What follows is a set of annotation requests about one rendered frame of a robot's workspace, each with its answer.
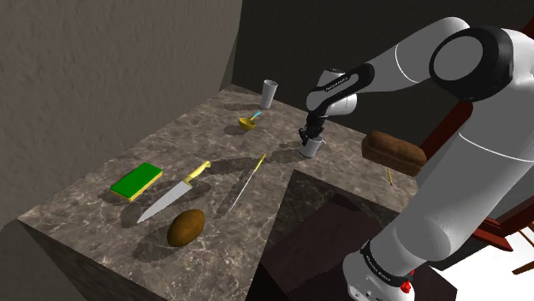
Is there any white mug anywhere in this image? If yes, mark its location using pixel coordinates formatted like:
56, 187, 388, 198
299, 134, 326, 159

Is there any tall white cup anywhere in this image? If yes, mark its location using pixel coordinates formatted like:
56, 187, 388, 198
259, 79, 279, 110

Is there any brown bread loaf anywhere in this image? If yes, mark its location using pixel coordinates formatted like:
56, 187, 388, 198
360, 130, 428, 177

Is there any brown potato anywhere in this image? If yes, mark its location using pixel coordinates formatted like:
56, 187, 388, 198
166, 209, 206, 248

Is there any green and yellow sponge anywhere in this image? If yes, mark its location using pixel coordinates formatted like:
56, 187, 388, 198
110, 162, 163, 204

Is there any yellow measuring spoon blue handle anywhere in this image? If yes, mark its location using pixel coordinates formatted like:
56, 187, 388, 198
238, 110, 264, 132

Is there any thin yellow-handled sharpening rod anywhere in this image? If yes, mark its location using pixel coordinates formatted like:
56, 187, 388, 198
227, 152, 267, 215

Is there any yellow-handled kitchen knife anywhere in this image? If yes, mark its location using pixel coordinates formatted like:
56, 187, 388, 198
136, 160, 212, 224

